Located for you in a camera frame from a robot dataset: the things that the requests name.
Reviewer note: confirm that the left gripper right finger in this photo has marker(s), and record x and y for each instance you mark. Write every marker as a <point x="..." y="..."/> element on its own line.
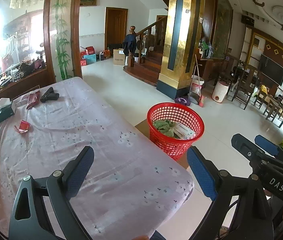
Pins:
<point x="239" y="207"/>

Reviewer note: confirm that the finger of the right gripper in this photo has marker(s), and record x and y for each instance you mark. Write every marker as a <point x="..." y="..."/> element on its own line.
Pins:
<point x="266" y="145"/>

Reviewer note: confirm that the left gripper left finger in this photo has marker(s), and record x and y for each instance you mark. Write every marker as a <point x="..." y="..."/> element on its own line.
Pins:
<point x="29" y="217"/>

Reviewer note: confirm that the long white medicine box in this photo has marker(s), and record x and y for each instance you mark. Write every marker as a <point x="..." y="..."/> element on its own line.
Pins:
<point x="183" y="132"/>

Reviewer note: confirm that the green towel cloth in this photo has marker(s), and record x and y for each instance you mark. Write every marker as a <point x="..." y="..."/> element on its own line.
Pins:
<point x="166" y="127"/>

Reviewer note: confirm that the white cylinder bin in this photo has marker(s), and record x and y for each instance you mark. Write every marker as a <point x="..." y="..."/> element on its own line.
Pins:
<point x="220" y="91"/>

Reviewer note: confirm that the television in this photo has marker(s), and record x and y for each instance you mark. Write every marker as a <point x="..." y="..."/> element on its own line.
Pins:
<point x="271" y="69"/>

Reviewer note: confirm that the small red wrapper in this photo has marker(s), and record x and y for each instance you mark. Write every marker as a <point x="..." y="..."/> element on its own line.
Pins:
<point x="23" y="127"/>

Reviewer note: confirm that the dustpan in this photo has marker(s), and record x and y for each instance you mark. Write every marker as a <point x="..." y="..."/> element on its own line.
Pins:
<point x="194" y="98"/>

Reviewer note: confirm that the pink floral tablecloth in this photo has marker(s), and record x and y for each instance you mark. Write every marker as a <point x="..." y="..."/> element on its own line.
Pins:
<point x="132" y="187"/>

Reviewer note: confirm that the white bucket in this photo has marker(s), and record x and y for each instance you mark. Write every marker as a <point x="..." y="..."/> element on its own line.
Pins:
<point x="196" y="85"/>

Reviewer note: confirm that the red plastic basket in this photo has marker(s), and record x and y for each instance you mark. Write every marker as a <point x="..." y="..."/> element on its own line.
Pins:
<point x="176" y="113"/>

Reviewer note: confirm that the green tissue box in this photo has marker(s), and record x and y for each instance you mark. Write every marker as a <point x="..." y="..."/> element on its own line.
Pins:
<point x="7" y="109"/>

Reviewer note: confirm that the dark red pouch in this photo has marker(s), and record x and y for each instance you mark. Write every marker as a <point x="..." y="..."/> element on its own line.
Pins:
<point x="33" y="100"/>

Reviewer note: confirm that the black handheld gun tool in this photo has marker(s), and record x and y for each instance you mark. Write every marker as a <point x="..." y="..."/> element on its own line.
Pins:
<point x="49" y="95"/>

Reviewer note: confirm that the wooden sideboard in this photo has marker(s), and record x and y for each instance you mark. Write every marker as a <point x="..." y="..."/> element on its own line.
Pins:
<point x="37" y="79"/>

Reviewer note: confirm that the cardboard sheet under basket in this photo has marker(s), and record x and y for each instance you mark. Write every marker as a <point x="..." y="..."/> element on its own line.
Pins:
<point x="157" y="139"/>

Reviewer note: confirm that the gold pillar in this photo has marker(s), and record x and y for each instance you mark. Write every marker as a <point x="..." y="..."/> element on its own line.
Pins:
<point x="183" y="32"/>

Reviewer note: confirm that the cardboard box on floor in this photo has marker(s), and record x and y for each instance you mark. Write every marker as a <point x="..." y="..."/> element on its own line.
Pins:
<point x="119" y="57"/>

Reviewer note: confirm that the wooden door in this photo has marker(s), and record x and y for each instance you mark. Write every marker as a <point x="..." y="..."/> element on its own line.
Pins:
<point x="115" y="26"/>

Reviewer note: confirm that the dark jacket on post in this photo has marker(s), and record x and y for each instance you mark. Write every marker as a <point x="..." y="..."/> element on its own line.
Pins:
<point x="129" y="44"/>

